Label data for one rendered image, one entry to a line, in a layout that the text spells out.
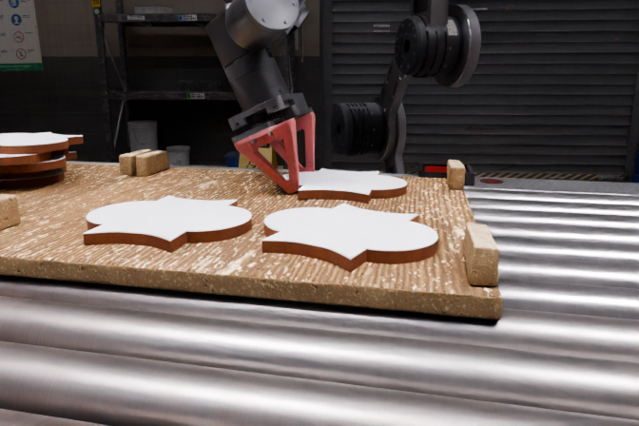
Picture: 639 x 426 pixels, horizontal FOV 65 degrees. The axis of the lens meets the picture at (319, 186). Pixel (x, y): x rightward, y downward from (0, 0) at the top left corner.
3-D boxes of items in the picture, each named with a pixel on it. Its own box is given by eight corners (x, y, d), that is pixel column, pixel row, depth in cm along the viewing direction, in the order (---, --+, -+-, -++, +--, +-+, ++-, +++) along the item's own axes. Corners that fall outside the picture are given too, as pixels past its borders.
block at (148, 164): (159, 168, 70) (157, 148, 69) (170, 168, 69) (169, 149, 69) (135, 177, 64) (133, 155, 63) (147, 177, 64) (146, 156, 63)
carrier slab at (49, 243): (163, 178, 71) (162, 166, 71) (459, 190, 63) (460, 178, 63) (-68, 269, 38) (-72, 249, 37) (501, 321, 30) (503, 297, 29)
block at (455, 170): (445, 180, 62) (447, 158, 61) (460, 181, 62) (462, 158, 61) (448, 190, 56) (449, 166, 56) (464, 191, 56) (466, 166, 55)
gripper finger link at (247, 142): (330, 172, 58) (298, 97, 57) (317, 184, 51) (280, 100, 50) (280, 193, 60) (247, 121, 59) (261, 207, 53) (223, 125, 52)
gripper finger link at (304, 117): (338, 165, 62) (307, 96, 61) (326, 176, 56) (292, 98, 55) (290, 184, 64) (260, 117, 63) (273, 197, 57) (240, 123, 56)
